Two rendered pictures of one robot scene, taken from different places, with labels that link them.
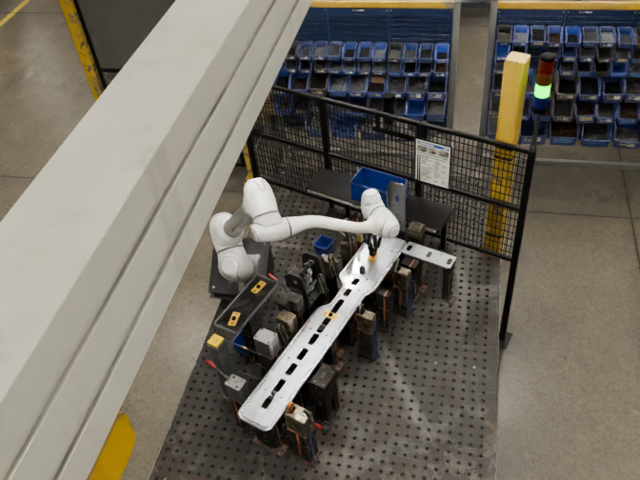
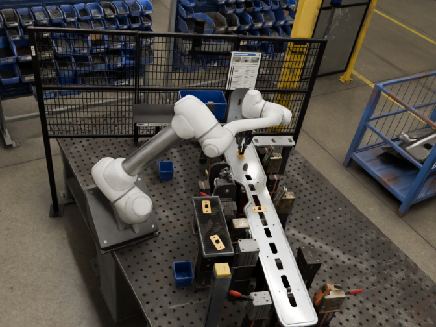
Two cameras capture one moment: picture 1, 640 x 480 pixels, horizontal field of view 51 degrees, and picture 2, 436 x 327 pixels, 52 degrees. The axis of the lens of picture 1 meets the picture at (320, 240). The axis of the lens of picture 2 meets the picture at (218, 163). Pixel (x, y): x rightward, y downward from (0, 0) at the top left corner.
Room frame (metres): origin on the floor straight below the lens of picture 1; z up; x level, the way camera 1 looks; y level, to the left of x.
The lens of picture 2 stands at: (1.37, 1.60, 2.76)
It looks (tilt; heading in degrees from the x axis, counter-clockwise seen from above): 40 degrees down; 307
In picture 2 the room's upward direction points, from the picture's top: 10 degrees clockwise
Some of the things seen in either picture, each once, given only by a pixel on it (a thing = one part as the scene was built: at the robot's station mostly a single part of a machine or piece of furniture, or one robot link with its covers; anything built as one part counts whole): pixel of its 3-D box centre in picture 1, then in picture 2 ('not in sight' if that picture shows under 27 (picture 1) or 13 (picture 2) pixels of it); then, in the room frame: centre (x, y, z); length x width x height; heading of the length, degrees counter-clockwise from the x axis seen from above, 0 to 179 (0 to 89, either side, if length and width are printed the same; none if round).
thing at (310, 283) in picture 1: (308, 295); (218, 205); (2.44, 0.10, 0.94); 0.18 x 0.13 x 0.49; 144
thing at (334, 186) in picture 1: (377, 199); (198, 115); (3.08, -0.37, 1.01); 0.90 x 0.22 x 0.03; 54
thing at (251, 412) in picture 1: (330, 319); (261, 212); (2.22, 0.00, 1.00); 1.38 x 0.22 x 0.02; 144
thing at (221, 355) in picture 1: (224, 370); (215, 300); (2.03, 0.55, 0.92); 0.08 x 0.08 x 0.44; 54
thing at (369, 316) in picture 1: (367, 334); (280, 215); (2.18, -0.19, 0.87); 0.12 x 0.09 x 0.35; 54
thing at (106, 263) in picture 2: not in sight; (128, 267); (2.79, 0.46, 0.33); 0.31 x 0.31 x 0.66; 74
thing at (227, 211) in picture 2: (288, 325); (222, 236); (2.29, 0.22, 0.90); 0.05 x 0.05 x 0.40; 54
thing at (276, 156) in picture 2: (402, 292); (269, 176); (2.45, -0.41, 0.87); 0.12 x 0.09 x 0.35; 54
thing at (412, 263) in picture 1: (410, 279); (261, 166); (2.56, -0.48, 0.84); 0.11 x 0.10 x 0.28; 54
